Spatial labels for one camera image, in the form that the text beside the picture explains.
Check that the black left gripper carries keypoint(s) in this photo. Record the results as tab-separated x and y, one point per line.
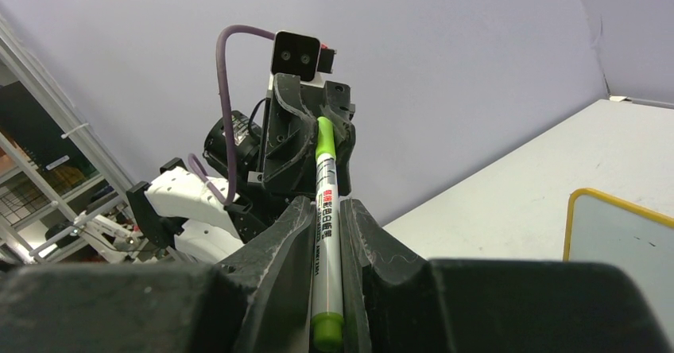
289	164

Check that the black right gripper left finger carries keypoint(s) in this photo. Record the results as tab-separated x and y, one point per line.
263	289

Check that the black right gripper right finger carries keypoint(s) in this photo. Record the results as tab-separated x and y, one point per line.
379	272

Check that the green white marker pen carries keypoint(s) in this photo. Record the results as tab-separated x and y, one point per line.
327	288

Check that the yellow framed whiteboard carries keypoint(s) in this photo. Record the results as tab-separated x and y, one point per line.
639	241

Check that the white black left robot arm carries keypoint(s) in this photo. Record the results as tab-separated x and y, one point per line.
209	217

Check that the metal shelving rack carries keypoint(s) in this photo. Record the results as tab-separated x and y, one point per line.
62	194

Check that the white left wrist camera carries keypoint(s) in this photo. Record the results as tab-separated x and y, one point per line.
303	56

